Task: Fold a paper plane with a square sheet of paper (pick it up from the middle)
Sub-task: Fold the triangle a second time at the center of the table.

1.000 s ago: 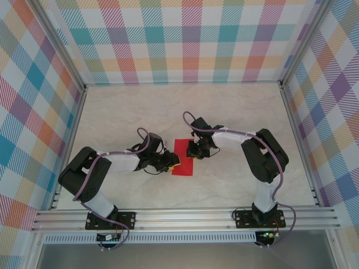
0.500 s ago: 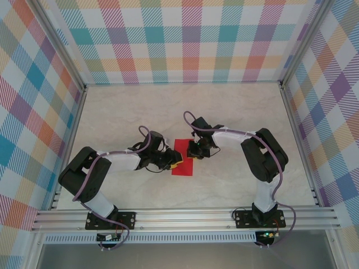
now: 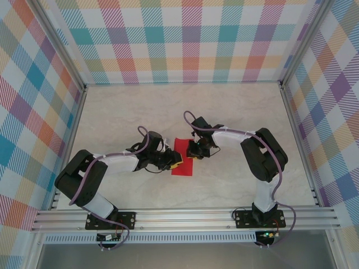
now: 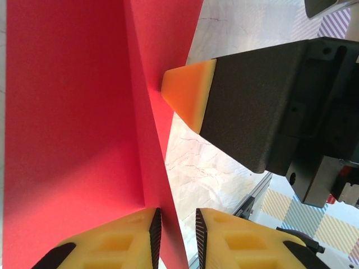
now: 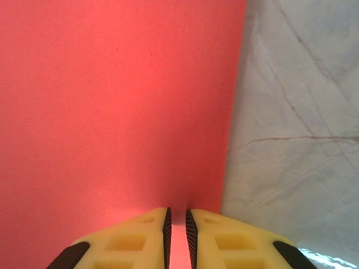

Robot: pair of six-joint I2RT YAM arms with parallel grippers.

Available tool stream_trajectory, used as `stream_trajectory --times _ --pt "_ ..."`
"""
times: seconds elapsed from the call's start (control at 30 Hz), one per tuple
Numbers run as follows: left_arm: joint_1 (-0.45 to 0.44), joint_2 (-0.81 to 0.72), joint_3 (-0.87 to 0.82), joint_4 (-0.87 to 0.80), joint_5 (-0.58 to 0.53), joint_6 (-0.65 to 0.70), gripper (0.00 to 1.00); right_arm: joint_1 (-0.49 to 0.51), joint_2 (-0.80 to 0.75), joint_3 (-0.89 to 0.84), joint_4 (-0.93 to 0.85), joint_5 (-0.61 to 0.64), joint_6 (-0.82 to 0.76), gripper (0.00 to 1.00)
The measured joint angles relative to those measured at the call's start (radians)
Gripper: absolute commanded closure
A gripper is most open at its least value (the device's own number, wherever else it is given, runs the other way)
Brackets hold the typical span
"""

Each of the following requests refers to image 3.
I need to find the grey metal panel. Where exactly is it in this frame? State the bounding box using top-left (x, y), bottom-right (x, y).
top-left (36, 243), bottom-right (337, 269)

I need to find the black labelled control board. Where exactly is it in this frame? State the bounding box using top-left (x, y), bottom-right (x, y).
top-left (96, 233), bottom-right (122, 243)

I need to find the control board with green light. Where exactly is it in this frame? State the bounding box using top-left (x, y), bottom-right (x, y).
top-left (257, 230), bottom-right (279, 239)

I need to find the aluminium mounting rail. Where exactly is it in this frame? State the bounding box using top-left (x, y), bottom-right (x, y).
top-left (30, 206), bottom-right (342, 233)

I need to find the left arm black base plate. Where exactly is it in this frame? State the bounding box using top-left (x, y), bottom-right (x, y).
top-left (85, 211), bottom-right (137, 231)

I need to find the perforated metal cable duct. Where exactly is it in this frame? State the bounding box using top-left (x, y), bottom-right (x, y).
top-left (44, 234), bottom-right (258, 244)

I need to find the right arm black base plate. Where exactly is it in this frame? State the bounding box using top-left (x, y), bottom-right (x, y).
top-left (234, 209), bottom-right (287, 229)

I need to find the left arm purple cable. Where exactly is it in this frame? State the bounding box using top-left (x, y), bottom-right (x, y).
top-left (69, 126), bottom-right (149, 251)

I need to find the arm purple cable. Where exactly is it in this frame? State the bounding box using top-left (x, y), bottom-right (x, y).
top-left (69, 126), bottom-right (149, 251)
top-left (183, 110), bottom-right (297, 249)

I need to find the aluminium side rail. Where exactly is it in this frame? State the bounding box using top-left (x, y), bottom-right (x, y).
top-left (279, 80), bottom-right (323, 208)
top-left (49, 84), bottom-right (90, 211)

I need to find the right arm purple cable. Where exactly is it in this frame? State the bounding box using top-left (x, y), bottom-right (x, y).
top-left (183, 110), bottom-right (297, 249)

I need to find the aluminium frame post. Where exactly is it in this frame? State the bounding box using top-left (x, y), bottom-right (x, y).
top-left (33, 0), bottom-right (88, 92)
top-left (278, 0), bottom-right (339, 86)

